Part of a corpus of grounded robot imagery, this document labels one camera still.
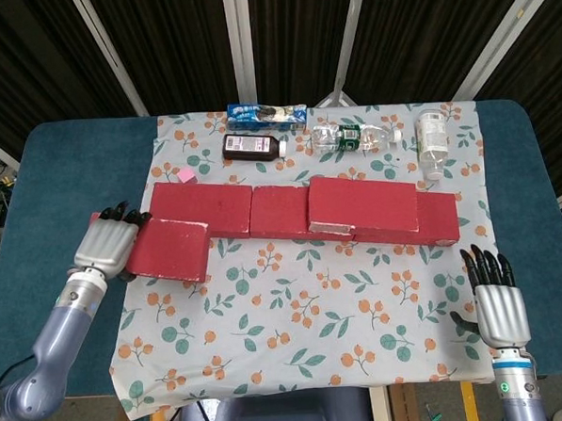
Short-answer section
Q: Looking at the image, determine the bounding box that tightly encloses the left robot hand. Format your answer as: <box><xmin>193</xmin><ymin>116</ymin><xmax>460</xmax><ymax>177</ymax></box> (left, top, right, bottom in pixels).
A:
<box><xmin>70</xmin><ymin>200</ymin><xmax>156</xmax><ymax>284</ymax></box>

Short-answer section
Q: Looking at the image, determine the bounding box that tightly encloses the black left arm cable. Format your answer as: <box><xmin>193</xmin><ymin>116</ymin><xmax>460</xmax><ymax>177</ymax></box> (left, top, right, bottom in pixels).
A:
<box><xmin>0</xmin><ymin>353</ymin><xmax>40</xmax><ymax>384</ymax></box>

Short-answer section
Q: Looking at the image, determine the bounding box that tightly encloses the clear bottle with white label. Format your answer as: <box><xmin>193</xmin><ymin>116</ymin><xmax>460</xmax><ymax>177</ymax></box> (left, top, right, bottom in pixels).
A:
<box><xmin>413</xmin><ymin>108</ymin><xmax>452</xmax><ymax>183</ymax></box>

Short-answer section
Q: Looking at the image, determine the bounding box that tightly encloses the clear bottle with green label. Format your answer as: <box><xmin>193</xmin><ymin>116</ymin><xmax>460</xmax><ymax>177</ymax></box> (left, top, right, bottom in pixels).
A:
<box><xmin>310</xmin><ymin>121</ymin><xmax>404</xmax><ymax>156</ymax></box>

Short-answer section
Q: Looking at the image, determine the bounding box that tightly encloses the floral tablecloth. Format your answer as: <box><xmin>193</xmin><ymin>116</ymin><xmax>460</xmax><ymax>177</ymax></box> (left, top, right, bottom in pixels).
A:
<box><xmin>95</xmin><ymin>94</ymin><xmax>532</xmax><ymax>421</ymax></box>

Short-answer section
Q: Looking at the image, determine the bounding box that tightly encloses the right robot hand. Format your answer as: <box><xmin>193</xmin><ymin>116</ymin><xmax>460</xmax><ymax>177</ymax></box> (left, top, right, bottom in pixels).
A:
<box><xmin>446</xmin><ymin>241</ymin><xmax>534</xmax><ymax>351</ymax></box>

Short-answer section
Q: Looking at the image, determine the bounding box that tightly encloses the brown medicine bottle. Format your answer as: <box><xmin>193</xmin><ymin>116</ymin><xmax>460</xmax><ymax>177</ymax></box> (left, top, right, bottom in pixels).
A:
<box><xmin>220</xmin><ymin>130</ymin><xmax>289</xmax><ymax>166</ymax></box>

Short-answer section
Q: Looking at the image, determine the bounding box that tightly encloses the dark pleated curtain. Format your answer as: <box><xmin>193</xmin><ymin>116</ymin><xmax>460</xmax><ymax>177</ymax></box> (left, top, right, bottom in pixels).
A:
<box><xmin>0</xmin><ymin>0</ymin><xmax>562</xmax><ymax>226</ymax></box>

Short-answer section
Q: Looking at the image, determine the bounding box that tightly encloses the white metal frame post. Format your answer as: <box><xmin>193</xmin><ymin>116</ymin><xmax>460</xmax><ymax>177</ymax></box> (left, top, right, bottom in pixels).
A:
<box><xmin>446</xmin><ymin>0</ymin><xmax>557</xmax><ymax>103</ymax></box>
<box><xmin>71</xmin><ymin>0</ymin><xmax>151</xmax><ymax>121</ymax></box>
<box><xmin>221</xmin><ymin>0</ymin><xmax>264</xmax><ymax>113</ymax></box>
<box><xmin>310</xmin><ymin>0</ymin><xmax>376</xmax><ymax>109</ymax></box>

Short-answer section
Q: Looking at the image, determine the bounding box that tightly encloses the blue grey robot torso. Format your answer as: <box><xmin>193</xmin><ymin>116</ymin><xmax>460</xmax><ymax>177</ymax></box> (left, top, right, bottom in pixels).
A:
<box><xmin>180</xmin><ymin>385</ymin><xmax>373</xmax><ymax>421</ymax></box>

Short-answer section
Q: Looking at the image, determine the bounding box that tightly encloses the blue felt table cover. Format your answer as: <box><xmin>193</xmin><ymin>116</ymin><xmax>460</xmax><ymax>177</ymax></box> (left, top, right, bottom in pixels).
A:
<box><xmin>0</xmin><ymin>94</ymin><xmax>562</xmax><ymax>405</ymax></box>

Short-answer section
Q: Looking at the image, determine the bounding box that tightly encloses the blue cookie package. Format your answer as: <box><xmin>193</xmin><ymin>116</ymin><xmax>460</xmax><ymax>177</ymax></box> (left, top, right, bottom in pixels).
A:
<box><xmin>225</xmin><ymin>99</ymin><xmax>309</xmax><ymax>133</ymax></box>

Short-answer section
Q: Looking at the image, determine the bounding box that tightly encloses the red brick row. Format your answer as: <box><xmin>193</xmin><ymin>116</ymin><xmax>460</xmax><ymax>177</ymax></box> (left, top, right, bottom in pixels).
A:
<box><xmin>247</xmin><ymin>180</ymin><xmax>358</xmax><ymax>247</ymax></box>
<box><xmin>146</xmin><ymin>177</ymin><xmax>257</xmax><ymax>243</ymax></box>
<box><xmin>352</xmin><ymin>189</ymin><xmax>462</xmax><ymax>251</ymax></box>

